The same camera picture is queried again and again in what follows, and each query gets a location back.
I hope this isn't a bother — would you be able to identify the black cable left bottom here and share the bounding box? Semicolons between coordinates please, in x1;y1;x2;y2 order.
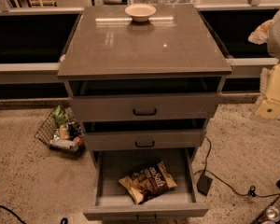
0;189;28;224

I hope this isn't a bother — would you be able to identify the beige ceramic bowl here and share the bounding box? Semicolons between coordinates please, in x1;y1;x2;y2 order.
125;4;156;22

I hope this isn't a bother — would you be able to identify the grey drawer cabinet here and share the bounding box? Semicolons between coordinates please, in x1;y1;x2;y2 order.
57;3;233;224

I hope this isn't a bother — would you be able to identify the silver can right basket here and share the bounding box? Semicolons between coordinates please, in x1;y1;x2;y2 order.
265;206;280;222

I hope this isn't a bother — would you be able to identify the green leafy vegetable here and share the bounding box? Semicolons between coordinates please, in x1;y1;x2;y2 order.
52;105;68;126

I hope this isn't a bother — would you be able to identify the bottom grey drawer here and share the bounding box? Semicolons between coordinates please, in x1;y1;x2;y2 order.
84;148;209;223

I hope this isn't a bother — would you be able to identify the brown chip bag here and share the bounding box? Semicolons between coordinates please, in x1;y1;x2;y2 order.
119;161;177;204

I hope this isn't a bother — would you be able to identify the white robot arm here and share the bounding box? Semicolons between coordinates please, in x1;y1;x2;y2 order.
248;9;280;120

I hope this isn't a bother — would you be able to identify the middle grey drawer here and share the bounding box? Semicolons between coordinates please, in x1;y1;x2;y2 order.
83;119;207;151

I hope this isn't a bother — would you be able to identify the top grey drawer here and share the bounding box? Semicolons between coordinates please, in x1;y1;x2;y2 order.
69;77;221;121

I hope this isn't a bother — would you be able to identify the black power adapter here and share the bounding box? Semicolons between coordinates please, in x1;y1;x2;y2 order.
197;172;213;196

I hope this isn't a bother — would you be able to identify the silver can in basket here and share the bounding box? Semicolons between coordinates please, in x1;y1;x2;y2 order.
50;139;78;151

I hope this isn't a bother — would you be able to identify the yellow bottle in basket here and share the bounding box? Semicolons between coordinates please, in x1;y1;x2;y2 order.
59;124;70;140

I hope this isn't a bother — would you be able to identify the grey drawer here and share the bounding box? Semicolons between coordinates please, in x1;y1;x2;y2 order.
84;148;209;223
83;119;207;151
69;77;221;121

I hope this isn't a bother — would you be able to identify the black wire basket left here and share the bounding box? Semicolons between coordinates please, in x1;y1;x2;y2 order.
35;110;85;157

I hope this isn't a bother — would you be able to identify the black power cable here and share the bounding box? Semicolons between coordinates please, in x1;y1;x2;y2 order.
193;136;280;200

